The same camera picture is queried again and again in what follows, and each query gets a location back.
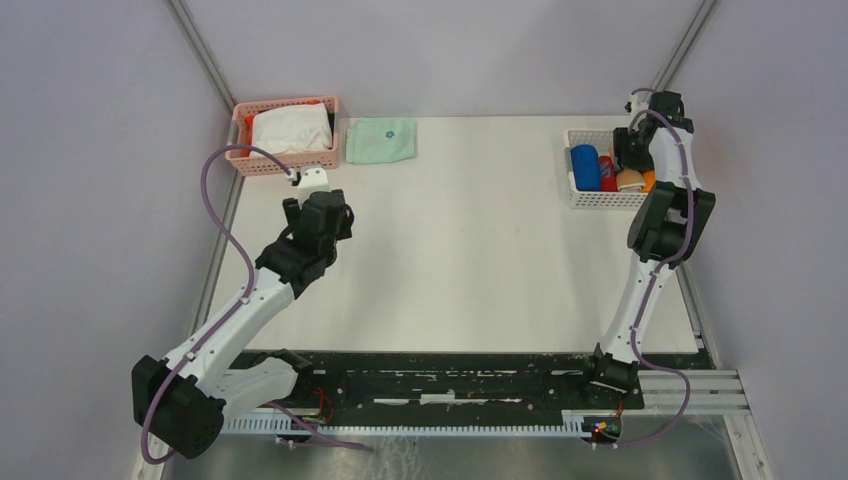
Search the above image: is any patterned peach towel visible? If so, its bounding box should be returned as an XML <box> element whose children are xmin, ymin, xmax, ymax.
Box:
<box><xmin>616</xmin><ymin>168</ymin><xmax>646</xmax><ymax>193</ymax></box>

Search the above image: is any red rolled towel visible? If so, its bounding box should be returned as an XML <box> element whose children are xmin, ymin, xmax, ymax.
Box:
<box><xmin>598</xmin><ymin>155</ymin><xmax>619</xmax><ymax>192</ymax></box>

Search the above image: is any white slotted cable duct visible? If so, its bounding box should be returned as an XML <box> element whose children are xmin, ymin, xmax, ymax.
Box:
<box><xmin>222</xmin><ymin>410</ymin><xmax>591</xmax><ymax>439</ymax></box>

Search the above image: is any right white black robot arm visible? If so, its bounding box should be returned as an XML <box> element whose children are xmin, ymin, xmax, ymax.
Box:
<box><xmin>577</xmin><ymin>88</ymin><xmax>716</xmax><ymax>408</ymax></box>

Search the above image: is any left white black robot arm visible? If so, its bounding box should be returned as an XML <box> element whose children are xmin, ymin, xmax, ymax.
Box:
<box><xmin>131</xmin><ymin>189</ymin><xmax>354</xmax><ymax>464</ymax></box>

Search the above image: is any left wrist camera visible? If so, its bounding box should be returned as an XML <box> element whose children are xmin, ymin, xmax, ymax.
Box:
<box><xmin>286</xmin><ymin>164</ymin><xmax>330</xmax><ymax>198</ymax></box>

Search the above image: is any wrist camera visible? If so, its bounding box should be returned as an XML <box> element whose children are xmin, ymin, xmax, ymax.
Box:
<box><xmin>625</xmin><ymin>93</ymin><xmax>651</xmax><ymax>115</ymax></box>
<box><xmin>286</xmin><ymin>164</ymin><xmax>330</xmax><ymax>198</ymax></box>

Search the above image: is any blue microfiber towel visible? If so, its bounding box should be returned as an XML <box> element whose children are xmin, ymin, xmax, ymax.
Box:
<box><xmin>570</xmin><ymin>144</ymin><xmax>601</xmax><ymax>191</ymax></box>

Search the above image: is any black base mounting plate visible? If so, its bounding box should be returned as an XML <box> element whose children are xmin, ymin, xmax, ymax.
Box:
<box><xmin>231</xmin><ymin>349</ymin><xmax>713</xmax><ymax>429</ymax></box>

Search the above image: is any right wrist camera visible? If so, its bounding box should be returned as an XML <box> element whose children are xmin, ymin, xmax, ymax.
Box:
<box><xmin>625</xmin><ymin>93</ymin><xmax>651</xmax><ymax>115</ymax></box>

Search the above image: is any mint green folded towel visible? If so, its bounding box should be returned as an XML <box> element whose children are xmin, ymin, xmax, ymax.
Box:
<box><xmin>345</xmin><ymin>118</ymin><xmax>418</xmax><ymax>165</ymax></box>

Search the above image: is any white plastic basket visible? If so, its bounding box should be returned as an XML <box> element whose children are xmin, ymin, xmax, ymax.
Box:
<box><xmin>564</xmin><ymin>130</ymin><xmax>647</xmax><ymax>210</ymax></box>

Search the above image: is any white towel in pink basket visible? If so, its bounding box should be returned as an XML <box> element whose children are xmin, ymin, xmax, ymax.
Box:
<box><xmin>250</xmin><ymin>103</ymin><xmax>333</xmax><ymax>154</ymax></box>

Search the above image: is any pink plastic basket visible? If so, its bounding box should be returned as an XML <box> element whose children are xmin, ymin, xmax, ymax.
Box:
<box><xmin>225</xmin><ymin>96</ymin><xmax>339</xmax><ymax>176</ymax></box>

